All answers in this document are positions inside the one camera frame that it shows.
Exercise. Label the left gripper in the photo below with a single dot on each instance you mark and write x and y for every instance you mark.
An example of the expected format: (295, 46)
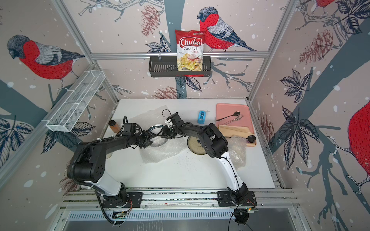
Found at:
(147, 136)

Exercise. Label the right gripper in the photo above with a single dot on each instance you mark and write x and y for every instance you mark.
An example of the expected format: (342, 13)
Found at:
(165, 133)

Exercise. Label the dark rimmed plate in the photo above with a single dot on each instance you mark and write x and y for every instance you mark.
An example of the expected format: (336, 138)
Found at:
(157, 135)

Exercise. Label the bubble wrap sheet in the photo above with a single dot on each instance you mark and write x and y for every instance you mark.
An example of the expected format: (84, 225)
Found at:
(161, 148)
(237, 151)

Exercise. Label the cream dinner plate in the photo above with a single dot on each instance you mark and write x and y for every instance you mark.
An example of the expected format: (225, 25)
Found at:
(195, 146)

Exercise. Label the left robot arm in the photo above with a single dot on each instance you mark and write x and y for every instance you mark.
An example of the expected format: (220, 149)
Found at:
(88, 165)

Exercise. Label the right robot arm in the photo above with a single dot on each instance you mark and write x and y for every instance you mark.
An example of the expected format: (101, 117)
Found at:
(215, 146)

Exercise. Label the blue tape dispenser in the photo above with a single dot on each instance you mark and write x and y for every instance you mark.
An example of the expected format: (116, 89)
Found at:
(201, 117)

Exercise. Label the orange spice jar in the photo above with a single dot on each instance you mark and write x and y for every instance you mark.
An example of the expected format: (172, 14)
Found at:
(115, 127)

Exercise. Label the black spoon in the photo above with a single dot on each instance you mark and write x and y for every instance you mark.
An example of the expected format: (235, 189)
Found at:
(236, 113)

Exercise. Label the pink tray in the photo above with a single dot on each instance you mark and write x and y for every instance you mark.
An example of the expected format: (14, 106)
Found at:
(223, 110)

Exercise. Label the metal fork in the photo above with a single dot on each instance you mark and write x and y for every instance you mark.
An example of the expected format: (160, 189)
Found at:
(233, 120)

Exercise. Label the wooden cutting board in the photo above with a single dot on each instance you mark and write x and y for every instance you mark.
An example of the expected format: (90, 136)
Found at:
(243, 132)

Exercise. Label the black ladle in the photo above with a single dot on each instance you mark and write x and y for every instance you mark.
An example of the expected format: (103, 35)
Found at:
(249, 139)

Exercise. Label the Chuba cassava chips bag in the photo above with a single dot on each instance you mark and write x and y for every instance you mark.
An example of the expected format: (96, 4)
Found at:
(190, 46)

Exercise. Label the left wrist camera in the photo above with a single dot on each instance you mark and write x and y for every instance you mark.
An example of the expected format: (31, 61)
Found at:
(129, 129)

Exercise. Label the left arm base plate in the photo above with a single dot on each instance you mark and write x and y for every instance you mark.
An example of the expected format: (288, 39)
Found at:
(133, 200)

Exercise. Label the black wire shelf basket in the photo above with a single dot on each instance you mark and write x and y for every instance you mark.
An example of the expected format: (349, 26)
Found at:
(166, 67)

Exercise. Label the white mesh wall basket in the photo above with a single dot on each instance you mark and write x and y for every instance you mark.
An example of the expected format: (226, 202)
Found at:
(70, 111)

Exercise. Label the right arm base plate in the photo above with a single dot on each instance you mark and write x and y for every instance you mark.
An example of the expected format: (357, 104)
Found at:
(230, 199)

